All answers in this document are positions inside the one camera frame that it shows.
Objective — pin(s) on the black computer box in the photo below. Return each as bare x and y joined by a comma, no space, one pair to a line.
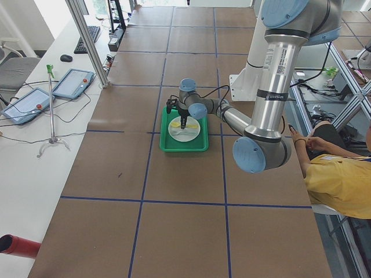
115,39

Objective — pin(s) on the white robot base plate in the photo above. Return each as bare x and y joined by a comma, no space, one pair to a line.
243,88

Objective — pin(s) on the grabber stick green handle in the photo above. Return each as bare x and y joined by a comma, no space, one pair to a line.
53,141

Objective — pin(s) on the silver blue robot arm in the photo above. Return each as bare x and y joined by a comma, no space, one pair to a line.
289,26

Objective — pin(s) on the aluminium frame post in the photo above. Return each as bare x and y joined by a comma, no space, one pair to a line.
80,23

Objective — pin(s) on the grey office chair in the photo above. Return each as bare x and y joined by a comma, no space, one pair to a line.
16,70

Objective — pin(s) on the person in yellow shirt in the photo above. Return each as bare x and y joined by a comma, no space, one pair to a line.
333,175

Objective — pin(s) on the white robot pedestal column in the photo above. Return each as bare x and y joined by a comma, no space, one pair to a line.
258,48

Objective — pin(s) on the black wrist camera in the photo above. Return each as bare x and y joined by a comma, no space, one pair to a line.
171,104

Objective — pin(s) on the brown paper table cover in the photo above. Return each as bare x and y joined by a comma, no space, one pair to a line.
128,209

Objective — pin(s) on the blue teach pendant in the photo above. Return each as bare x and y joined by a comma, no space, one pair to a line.
27,107
73,84

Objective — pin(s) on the black computer mouse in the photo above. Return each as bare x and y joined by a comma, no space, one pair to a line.
66,58

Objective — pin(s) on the blue teach pendant far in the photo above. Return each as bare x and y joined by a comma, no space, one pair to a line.
73,84

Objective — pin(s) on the blue teach pendant near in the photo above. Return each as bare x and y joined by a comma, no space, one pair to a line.
27,107

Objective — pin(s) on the red fire extinguisher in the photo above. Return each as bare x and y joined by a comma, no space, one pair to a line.
18,246

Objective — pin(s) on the white round plate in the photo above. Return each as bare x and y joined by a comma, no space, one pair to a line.
183,138

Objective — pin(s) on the yellow plastic spoon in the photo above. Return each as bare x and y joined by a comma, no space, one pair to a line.
177,125

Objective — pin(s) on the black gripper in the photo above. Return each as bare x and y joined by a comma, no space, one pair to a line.
182,113

